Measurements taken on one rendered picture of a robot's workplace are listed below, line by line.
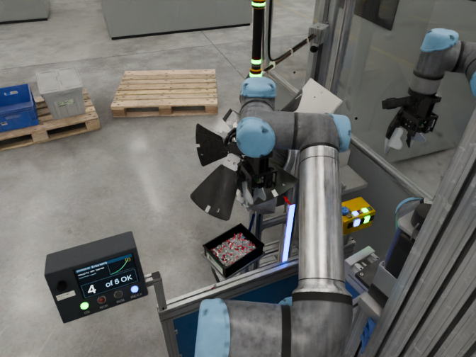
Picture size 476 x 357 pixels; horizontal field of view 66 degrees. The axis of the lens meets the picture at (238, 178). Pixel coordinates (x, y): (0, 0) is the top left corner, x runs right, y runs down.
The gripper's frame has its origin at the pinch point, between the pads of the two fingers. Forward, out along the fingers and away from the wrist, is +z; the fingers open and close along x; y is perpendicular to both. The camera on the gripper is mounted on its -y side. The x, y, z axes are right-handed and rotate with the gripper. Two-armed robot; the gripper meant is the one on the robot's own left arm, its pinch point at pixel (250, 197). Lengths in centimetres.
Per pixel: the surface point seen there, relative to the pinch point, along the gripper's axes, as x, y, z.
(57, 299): -57, -9, 26
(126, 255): -35.5, -10.6, 19.0
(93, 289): -47, -9, 27
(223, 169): 14, -56, 34
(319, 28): 75, -81, -14
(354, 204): 56, -15, 36
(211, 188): 7, -54, 42
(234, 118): 35, -90, 31
